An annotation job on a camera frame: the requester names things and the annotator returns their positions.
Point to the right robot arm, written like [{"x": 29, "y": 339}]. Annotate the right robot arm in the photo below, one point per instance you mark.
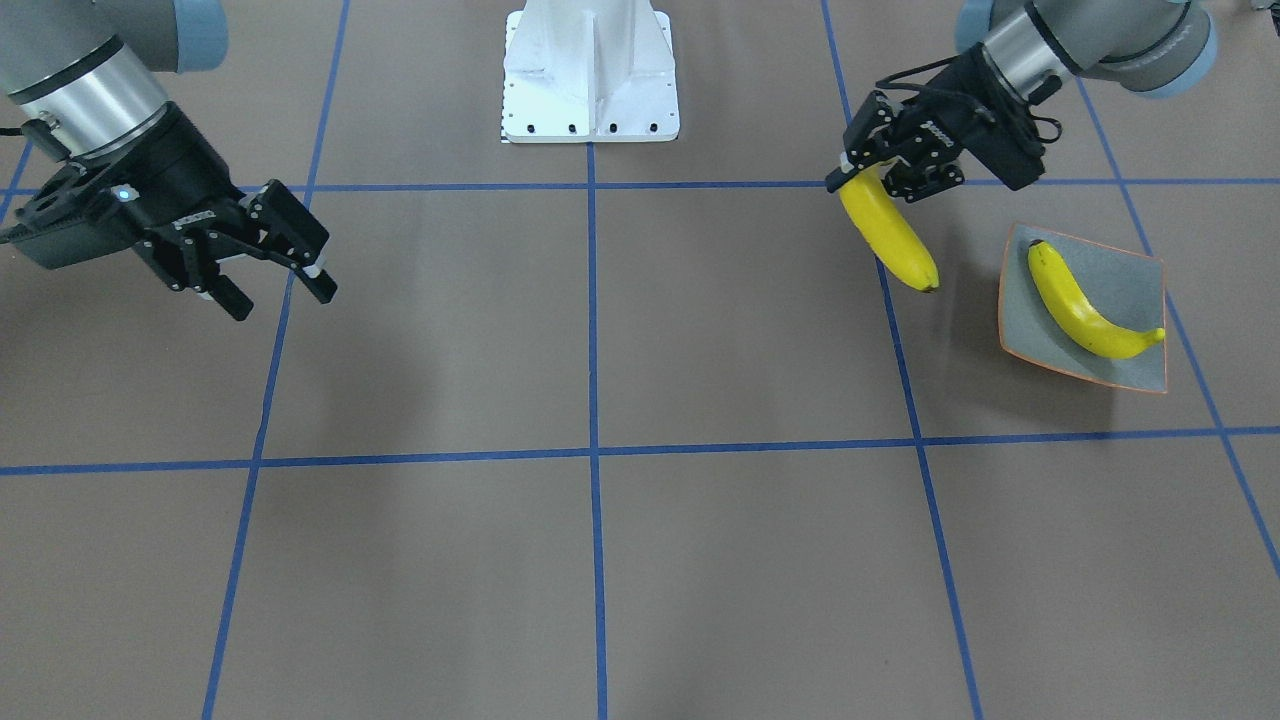
[{"x": 85, "y": 74}]

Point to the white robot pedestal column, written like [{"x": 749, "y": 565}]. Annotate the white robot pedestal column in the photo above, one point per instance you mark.
[{"x": 589, "y": 72}]

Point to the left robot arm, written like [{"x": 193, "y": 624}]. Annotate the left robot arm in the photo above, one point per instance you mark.
[{"x": 1010, "y": 57}]

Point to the yellow banana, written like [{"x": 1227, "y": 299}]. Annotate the yellow banana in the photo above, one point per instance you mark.
[
  {"x": 896, "y": 245},
  {"x": 1064, "y": 299}
]

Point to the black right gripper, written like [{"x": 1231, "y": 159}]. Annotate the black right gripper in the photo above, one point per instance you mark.
[{"x": 185, "y": 165}]

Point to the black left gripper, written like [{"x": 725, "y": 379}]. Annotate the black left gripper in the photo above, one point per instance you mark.
[{"x": 963, "y": 95}]

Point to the grey square plate orange rim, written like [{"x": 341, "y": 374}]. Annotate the grey square plate orange rim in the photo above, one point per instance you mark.
[{"x": 1125, "y": 286}]

